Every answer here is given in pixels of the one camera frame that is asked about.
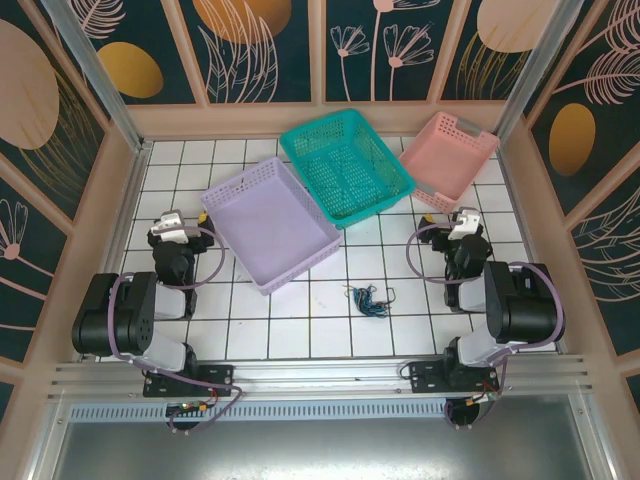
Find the purple perforated plastic basket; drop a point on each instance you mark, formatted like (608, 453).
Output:
(280, 235)

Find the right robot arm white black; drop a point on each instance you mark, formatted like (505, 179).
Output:
(525, 305)

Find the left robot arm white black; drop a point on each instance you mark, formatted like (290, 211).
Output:
(115, 315)

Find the pink perforated plastic basket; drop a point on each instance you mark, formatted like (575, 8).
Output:
(450, 150)

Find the teal perforated plastic basket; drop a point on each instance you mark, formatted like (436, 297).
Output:
(350, 127)

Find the grey metal sheet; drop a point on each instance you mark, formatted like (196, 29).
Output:
(320, 450)

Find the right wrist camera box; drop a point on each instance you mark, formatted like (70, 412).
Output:
(462, 222)

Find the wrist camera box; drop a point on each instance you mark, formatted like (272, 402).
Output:
(170, 222)
(462, 222)

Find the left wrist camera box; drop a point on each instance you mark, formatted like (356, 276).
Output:
(170, 222)

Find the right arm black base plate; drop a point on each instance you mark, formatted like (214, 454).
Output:
(425, 380)

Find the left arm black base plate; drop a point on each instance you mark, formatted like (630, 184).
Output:
(220, 380)

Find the aluminium corner post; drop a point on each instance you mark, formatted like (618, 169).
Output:
(97, 75)
(532, 75)

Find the long aluminium mounting rail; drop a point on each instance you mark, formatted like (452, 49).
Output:
(320, 375)

